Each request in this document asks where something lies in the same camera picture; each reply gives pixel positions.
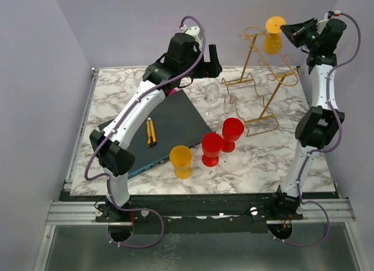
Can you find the aluminium extrusion rail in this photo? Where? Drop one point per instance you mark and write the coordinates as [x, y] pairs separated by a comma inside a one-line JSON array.
[[77, 213]]

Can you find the orange utility knife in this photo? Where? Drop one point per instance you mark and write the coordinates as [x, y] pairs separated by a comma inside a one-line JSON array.
[[150, 133]]

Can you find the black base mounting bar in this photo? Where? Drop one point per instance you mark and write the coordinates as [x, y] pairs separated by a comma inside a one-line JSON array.
[[212, 213]]

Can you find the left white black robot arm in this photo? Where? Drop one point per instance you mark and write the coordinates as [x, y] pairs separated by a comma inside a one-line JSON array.
[[184, 58]]

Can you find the red plastic wine glass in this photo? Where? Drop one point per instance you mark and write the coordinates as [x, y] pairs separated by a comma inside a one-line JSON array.
[[212, 144]]

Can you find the gold wire glass rack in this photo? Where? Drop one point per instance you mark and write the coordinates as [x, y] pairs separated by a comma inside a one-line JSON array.
[[288, 78]]

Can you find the clear wine glass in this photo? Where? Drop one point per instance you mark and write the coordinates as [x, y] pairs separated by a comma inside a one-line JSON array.
[[211, 96], [230, 104]]

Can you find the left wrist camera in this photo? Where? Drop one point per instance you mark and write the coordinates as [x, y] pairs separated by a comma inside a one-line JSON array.
[[193, 31]]

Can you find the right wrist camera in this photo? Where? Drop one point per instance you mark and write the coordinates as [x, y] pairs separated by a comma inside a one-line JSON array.
[[327, 16]]

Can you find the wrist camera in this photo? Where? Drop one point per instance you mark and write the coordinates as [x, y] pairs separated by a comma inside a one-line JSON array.
[[193, 31], [327, 16]]

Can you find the yellow plastic wine glass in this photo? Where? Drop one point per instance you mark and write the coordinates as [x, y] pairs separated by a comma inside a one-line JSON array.
[[181, 159]]

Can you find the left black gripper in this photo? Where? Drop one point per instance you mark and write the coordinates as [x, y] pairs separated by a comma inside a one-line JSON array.
[[208, 69]]

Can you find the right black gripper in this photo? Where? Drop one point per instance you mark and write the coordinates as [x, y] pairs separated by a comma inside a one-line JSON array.
[[293, 31]]

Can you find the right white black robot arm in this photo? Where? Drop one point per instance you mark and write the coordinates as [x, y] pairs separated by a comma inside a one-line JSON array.
[[323, 120]]

